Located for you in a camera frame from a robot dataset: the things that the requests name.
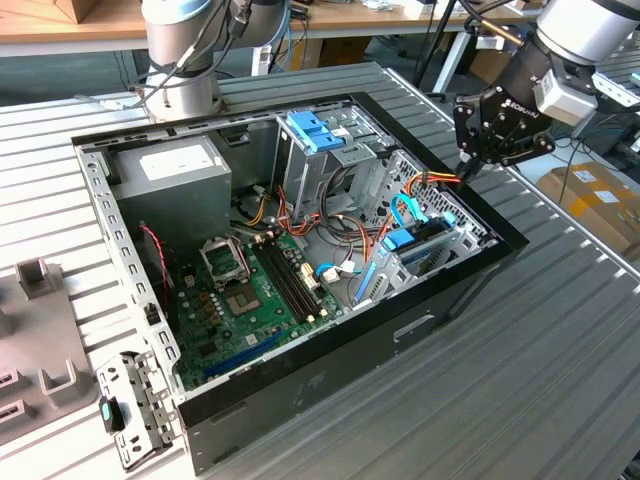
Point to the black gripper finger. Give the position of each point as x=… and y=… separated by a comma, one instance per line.
x=467, y=125
x=530, y=150

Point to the hard disk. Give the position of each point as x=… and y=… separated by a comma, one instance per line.
x=400, y=240

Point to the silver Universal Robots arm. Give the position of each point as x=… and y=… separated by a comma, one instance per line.
x=197, y=95

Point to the metal disk bay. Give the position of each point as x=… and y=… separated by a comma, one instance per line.
x=395, y=280

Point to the brown cardboard sheet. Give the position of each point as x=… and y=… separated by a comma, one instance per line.
x=487, y=65

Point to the black tripod stand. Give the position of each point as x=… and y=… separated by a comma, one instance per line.
x=436, y=42

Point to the cardboard box with white labels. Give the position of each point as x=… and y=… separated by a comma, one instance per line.
x=590, y=220

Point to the aluminium slat shelf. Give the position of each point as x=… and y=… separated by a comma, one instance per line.
x=620, y=92

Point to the plain brown cardboard box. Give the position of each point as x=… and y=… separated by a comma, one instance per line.
x=350, y=50

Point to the blue plastic drive latch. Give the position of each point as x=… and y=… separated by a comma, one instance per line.
x=310, y=130

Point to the metal drive cage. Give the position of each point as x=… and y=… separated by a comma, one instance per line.
x=310, y=175

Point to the black RAM slot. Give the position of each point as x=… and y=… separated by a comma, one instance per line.
x=280, y=284
x=286, y=282
x=298, y=277
x=292, y=280

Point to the thin metal locking lever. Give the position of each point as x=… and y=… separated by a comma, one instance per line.
x=243, y=261

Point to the black open PC case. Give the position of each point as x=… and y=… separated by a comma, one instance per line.
x=350, y=360

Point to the green motherboard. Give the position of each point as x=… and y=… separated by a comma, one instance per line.
x=260, y=325

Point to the grey power supply unit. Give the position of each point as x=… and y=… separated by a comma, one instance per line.
x=170, y=200

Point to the blue expansion slot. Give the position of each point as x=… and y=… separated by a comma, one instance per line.
x=245, y=356

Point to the black case fan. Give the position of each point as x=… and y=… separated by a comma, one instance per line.
x=150, y=260

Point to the small brown box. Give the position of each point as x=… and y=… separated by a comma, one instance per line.
x=80, y=10

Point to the black latch with teal button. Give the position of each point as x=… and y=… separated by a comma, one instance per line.
x=107, y=414

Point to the grey parts rack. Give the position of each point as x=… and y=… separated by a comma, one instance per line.
x=40, y=340

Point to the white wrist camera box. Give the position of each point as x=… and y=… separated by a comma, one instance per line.
x=565, y=97

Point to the wooden desk with white frame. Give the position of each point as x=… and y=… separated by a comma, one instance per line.
x=390, y=22

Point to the small black chassis switch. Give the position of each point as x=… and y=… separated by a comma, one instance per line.
x=151, y=314

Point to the metal card retention bracket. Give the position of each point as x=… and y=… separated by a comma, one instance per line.
x=150, y=395

